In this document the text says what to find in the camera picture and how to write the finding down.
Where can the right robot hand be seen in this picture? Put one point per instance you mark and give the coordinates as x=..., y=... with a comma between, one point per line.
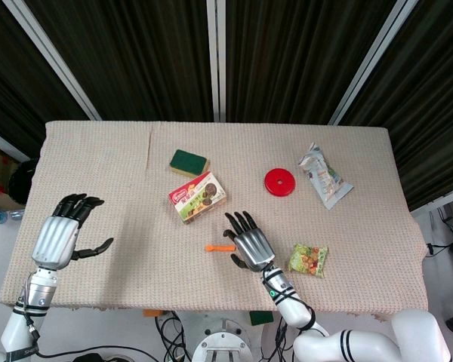
x=251, y=243

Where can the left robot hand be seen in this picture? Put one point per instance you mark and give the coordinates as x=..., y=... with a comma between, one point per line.
x=56, y=235

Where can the small orange object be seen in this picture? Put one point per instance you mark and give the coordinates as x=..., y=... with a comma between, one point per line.
x=219, y=248

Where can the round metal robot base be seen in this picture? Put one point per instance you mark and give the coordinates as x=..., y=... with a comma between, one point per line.
x=223, y=341

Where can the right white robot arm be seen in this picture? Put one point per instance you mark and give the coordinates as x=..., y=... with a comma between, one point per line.
x=324, y=324

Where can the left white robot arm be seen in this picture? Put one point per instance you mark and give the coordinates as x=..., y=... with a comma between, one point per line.
x=26, y=313

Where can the plastic water bottle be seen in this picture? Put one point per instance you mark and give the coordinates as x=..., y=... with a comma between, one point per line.
x=2, y=215

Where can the green snack packet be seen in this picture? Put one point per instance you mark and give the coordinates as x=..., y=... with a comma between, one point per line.
x=308, y=259

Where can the black round object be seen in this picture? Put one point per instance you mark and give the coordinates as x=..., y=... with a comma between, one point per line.
x=20, y=183

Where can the red round disc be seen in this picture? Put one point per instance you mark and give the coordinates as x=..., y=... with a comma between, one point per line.
x=279, y=182

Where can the red and green food box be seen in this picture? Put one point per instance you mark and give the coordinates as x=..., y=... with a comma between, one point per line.
x=197, y=198

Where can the green sponge under table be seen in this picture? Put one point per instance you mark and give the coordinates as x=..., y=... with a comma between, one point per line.
x=261, y=317

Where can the beige woven tablecloth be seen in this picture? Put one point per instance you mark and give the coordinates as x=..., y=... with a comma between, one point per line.
x=173, y=264

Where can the silver snack bag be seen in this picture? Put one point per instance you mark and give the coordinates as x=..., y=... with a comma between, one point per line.
x=322, y=177

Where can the green scouring sponge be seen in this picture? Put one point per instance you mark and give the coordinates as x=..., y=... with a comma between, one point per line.
x=189, y=161

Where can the orange clip under table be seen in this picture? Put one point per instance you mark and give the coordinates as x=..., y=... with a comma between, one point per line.
x=151, y=312

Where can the white aluminium frame post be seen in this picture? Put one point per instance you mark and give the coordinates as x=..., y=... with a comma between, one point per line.
x=373, y=62
x=54, y=56
x=216, y=60

